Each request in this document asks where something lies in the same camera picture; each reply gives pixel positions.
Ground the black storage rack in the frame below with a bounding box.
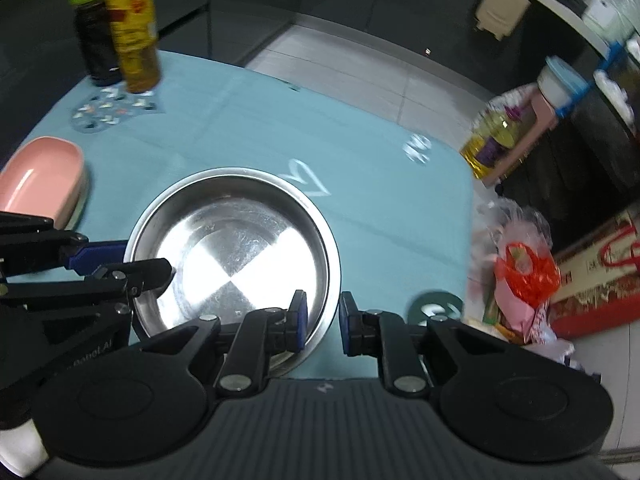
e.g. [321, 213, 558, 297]
[497, 36, 639, 252]

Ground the white lidded container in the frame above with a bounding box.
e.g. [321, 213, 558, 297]
[537, 56, 588, 110]

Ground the white rice cooker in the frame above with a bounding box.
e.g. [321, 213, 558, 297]
[582, 0, 639, 44]

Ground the pink squarish bowl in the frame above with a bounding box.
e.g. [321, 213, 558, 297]
[1, 136, 89, 230]

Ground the yellow oil bottle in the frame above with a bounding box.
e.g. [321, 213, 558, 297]
[105, 0, 160, 93]

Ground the light blue tablecloth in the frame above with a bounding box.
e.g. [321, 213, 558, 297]
[32, 53, 473, 379]

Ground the stainless steel bowl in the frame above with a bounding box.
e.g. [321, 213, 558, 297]
[124, 168, 342, 376]

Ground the dark vinegar bottle green label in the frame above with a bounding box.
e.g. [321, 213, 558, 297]
[68, 0, 122, 87]

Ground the red plastic bag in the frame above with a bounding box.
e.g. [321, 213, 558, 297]
[495, 242, 561, 309]

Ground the large cooking oil jug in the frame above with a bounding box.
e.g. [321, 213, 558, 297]
[460, 106, 522, 180]

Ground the pink plastic stool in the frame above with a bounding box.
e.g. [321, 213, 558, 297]
[482, 90, 559, 188]

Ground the red gift bag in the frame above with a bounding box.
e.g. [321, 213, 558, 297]
[548, 205, 639, 339]

